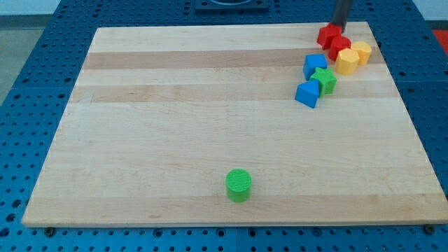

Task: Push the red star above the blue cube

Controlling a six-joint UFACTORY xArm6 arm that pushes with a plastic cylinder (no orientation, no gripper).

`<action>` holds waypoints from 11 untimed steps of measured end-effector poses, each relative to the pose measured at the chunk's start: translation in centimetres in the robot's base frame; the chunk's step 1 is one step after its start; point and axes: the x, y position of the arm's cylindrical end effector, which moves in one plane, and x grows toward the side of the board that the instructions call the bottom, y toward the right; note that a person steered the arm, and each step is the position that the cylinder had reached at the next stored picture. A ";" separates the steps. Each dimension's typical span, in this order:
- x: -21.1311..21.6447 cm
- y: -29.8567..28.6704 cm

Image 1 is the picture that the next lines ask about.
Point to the yellow hexagon block front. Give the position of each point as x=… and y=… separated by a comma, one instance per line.
x=347, y=61

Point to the blue cube block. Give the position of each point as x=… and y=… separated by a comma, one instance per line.
x=311, y=62

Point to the yellow hexagon block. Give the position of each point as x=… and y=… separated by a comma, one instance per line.
x=347, y=61
x=364, y=51

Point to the green star block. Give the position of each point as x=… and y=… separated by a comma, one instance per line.
x=326, y=80

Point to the blue triangle block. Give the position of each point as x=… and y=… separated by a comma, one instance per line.
x=308, y=93

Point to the red cylinder block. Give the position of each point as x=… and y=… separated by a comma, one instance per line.
x=338, y=43

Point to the green cylinder block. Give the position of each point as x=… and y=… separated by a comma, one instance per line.
x=238, y=185

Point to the yellow hexagon block rear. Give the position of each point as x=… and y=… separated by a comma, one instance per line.
x=364, y=51

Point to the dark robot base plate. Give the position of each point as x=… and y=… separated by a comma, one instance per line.
x=231, y=5

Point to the wooden board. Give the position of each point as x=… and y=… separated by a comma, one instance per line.
x=160, y=115

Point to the red star block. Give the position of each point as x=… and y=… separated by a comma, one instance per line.
x=327, y=34

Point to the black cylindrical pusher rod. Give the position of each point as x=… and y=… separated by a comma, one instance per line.
x=341, y=13

